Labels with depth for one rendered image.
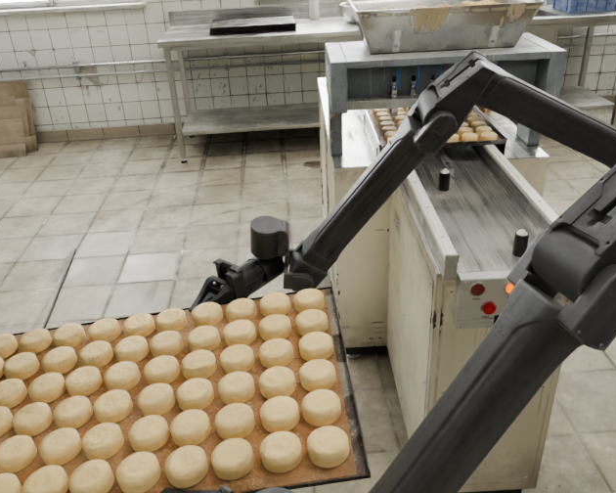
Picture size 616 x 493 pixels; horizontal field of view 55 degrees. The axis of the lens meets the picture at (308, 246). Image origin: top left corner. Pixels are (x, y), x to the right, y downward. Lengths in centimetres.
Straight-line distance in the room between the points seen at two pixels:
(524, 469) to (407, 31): 133
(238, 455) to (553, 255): 42
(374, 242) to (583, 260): 163
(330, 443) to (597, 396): 181
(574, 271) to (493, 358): 10
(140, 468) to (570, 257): 53
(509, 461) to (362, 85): 121
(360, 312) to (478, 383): 174
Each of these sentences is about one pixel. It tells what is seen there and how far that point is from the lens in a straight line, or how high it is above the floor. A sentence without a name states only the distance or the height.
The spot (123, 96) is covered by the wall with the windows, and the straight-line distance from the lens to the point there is 529.
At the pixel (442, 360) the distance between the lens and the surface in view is 155.
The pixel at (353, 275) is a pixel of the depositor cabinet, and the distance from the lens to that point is 218.
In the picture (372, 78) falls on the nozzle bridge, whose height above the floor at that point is 111.
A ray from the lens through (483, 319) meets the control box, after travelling 146.
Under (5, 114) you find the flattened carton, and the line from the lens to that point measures 539.
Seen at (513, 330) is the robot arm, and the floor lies 125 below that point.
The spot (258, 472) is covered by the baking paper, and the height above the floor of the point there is 100.
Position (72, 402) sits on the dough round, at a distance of 91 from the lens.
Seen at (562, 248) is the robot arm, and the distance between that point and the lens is 55.
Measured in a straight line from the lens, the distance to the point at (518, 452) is 184.
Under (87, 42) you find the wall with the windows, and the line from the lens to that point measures 525.
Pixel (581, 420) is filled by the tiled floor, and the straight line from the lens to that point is 235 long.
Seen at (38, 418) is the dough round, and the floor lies 99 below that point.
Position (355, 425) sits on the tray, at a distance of 78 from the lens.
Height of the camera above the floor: 157
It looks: 29 degrees down
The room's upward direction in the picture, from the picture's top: 3 degrees counter-clockwise
